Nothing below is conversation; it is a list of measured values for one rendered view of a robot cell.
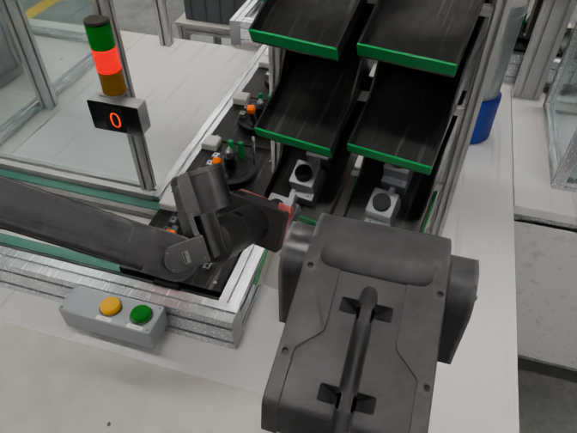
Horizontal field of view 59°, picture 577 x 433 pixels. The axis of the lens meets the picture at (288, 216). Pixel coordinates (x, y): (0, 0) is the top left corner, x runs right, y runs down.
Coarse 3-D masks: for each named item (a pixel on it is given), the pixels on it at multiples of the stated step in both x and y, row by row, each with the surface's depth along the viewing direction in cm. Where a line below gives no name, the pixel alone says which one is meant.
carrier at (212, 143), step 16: (208, 144) 141; (224, 144) 144; (240, 144) 133; (208, 160) 134; (224, 160) 132; (240, 160) 136; (256, 160) 139; (240, 176) 131; (256, 176) 134; (256, 192) 130
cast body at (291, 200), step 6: (294, 192) 88; (270, 198) 84; (276, 198) 83; (282, 198) 84; (288, 198) 83; (294, 198) 88; (288, 204) 83; (294, 204) 84; (300, 210) 88; (294, 216) 86
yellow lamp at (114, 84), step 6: (120, 72) 106; (102, 78) 105; (108, 78) 105; (114, 78) 105; (120, 78) 106; (102, 84) 106; (108, 84) 106; (114, 84) 106; (120, 84) 107; (102, 90) 109; (108, 90) 107; (114, 90) 107; (120, 90) 108
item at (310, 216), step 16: (368, 80) 93; (352, 112) 98; (352, 128) 96; (288, 160) 96; (304, 160) 96; (336, 160) 95; (352, 160) 91; (272, 176) 93; (288, 176) 95; (336, 176) 93; (288, 192) 94; (320, 192) 93; (336, 192) 92; (304, 208) 92; (320, 208) 91
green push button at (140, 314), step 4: (136, 308) 104; (140, 308) 104; (144, 308) 104; (148, 308) 104; (132, 312) 103; (136, 312) 103; (140, 312) 103; (144, 312) 103; (148, 312) 103; (132, 316) 103; (136, 316) 103; (140, 316) 103; (144, 316) 103; (148, 316) 103; (136, 320) 102; (140, 320) 102; (144, 320) 103
